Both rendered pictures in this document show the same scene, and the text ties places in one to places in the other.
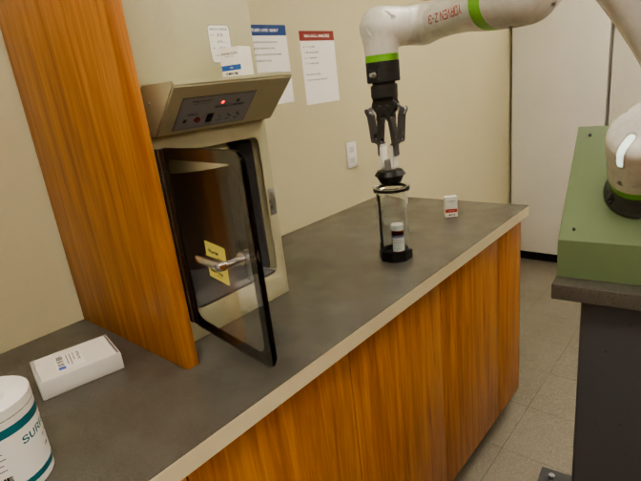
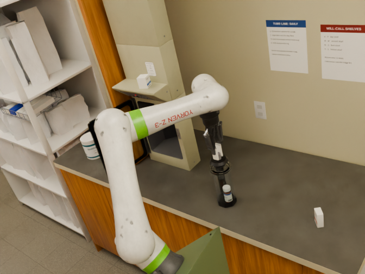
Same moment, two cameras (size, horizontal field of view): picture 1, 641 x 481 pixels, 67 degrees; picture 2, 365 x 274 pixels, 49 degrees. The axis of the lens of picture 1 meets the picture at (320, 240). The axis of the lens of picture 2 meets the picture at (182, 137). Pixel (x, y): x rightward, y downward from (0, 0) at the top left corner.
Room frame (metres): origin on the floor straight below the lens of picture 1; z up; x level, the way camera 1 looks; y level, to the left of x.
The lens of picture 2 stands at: (1.35, -1.81, 2.32)
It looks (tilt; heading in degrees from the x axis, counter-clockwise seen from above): 31 degrees down; 93
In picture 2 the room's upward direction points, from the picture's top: 14 degrees counter-clockwise
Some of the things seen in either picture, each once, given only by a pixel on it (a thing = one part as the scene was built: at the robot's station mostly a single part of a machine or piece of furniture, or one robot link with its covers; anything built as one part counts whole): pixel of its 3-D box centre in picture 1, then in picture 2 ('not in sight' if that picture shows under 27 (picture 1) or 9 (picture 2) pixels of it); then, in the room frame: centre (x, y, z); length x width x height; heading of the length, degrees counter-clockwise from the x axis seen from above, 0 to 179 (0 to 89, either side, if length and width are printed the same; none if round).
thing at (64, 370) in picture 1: (76, 365); not in sight; (0.94, 0.55, 0.96); 0.16 x 0.12 x 0.04; 126
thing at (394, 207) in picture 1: (393, 220); (223, 183); (1.42, -0.23, 1.06); 0.11 x 0.11 x 0.21
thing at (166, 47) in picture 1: (188, 163); (168, 100); (1.22, 0.30, 1.33); 0.32 x 0.25 x 0.77; 137
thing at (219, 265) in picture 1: (219, 260); not in sight; (0.82, 0.18, 1.20); 0.10 x 0.05 x 0.03; 39
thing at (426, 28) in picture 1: (446, 16); (186, 107); (1.33, -0.38, 1.60); 0.36 x 0.11 x 0.11; 14
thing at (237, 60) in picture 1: (237, 62); (144, 81); (1.13, 0.14, 1.54); 0.05 x 0.05 x 0.06; 66
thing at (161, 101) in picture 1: (225, 102); (141, 93); (1.10, 0.17, 1.46); 0.32 x 0.11 x 0.10; 137
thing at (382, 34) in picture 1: (382, 33); (205, 90); (1.42, -0.23, 1.58); 0.13 x 0.11 x 0.14; 104
